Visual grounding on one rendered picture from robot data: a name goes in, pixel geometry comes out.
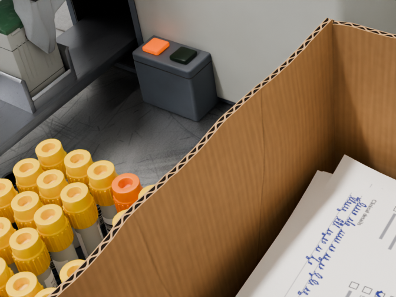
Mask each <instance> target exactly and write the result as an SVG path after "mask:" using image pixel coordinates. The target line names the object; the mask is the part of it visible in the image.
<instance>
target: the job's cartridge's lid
mask: <svg viewBox="0 0 396 297"><path fill-rule="evenodd" d="M23 27H24V26H23V24H22V21H21V20H20V18H19V16H18V15H17V13H16V12H15V10H14V4H13V0H1V1H0V33H1V34H4V35H9V34H10V33H12V32H13V31H15V30H16V29H17V28H20V29H21V28H23Z"/></svg>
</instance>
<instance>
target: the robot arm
mask: <svg viewBox="0 0 396 297"><path fill-rule="evenodd" d="M64 2H65V0H13V4H14V10H15V12H16V13H17V15H18V16H19V18H20V20H21V21H22V24H23V26H24V30H25V35H26V38H27V39H28V40H29V41H31V42H32V43H33V44H35V45H36V46H38V47H39V48H40V49H42V50H43V51H44V52H46V53H47V54H49V53H51V52H53V51H54V50H55V41H56V30H55V21H54V19H55V13H56V12H57V10H58V9H59V8H60V6H61V5H62V4H63V3H64Z"/></svg>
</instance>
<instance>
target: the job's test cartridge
mask: <svg viewBox="0 0 396 297"><path fill-rule="evenodd" d="M0 71H3V72H5V73H7V74H10V75H13V76H14V77H17V78H20V79H22V80H25V82H26V84H27V87H28V89H29V93H30V95H31V98H32V97H34V96H35V95H36V94H38V93H39V92H40V91H41V90H43V89H44V88H45V87H47V86H48V85H49V84H51V83H52V82H53V81H55V80H56V79H57V78H58V77H60V76H61V75H62V74H63V73H65V68H64V64H63V62H62V59H61V55H60V52H59V49H58V45H57V42H56V41H55V50H54V51H53V52H51V53H49V54H47V53H46V52H44V51H43V50H42V49H40V48H39V47H38V46H36V45H35V44H33V43H32V42H31V41H29V40H28V39H27V38H26V35H25V30H24V27H23V28H21V29H20V28H17V29H16V30H15V31H13V32H12V33H10V34H9V35H4V34H1V33H0Z"/></svg>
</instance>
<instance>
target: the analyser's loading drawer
mask: <svg viewBox="0 0 396 297"><path fill-rule="evenodd" d="M56 42H57V45H58V49H59V52H60V55H61V59H62V62H63V64H64V68H65V73H63V74H62V75H61V76H60V77H58V78H57V79H56V80H55V81H53V82H52V83H51V84H49V85H48V86H47V87H45V88H44V89H43V90H41V91H40V92H39V93H38V94H36V95H35V96H34V97H32V98H31V95H30V93H29V89H28V87H27V84H26V82H25V80H22V79H20V78H17V77H14V76H13V75H10V74H7V73H5V72H3V71H0V157H1V156H2V155H3V154H4V153H5V152H7V151H8V150H9V149H10V148H11V147H13V146H14V145H15V144H16V143H17V142H19V141H20V140H22V139H23V138H24V137H25V136H26V135H28V134H29V133H30V132H31V131H32V130H34V129H35V128H36V127H38V126H39V125H40V124H41V123H43V122H44V121H45V120H46V119H47V118H49V117H50V116H51V115H53V114H54V113H55V112H56V111H57V110H59V109H60V108H61V107H62V106H64V105H65V104H66V103H67V102H69V101H70V100H71V99H72V98H74V97H75V96H76V95H77V94H78V93H80V92H81V91H82V90H83V89H85V88H86V87H87V86H89V85H90V84H91V83H92V82H93V81H95V80H96V79H97V78H98V77H99V76H101V75H102V74H103V73H105V72H106V71H107V70H108V69H110V68H111V67H112V66H113V65H114V64H116V63H117V62H118V61H119V60H121V59H122V58H123V57H125V56H126V55H127V54H128V53H129V52H131V51H132V50H133V49H135V47H137V46H138V43H137V38H136V33H135V30H134V25H133V20H132V17H131V12H130V9H128V8H124V7H122V6H118V5H114V4H111V3H108V2H105V3H103V4H102V5H100V6H99V7H98V8H96V9H95V10H93V12H91V13H90V14H88V15H87V16H85V17H84V18H83V19H81V20H80V21H78V22H77V23H76V24H74V25H73V26H72V27H71V28H69V29H67V30H66V31H65V32H63V33H62V34H61V35H59V36H58V37H56Z"/></svg>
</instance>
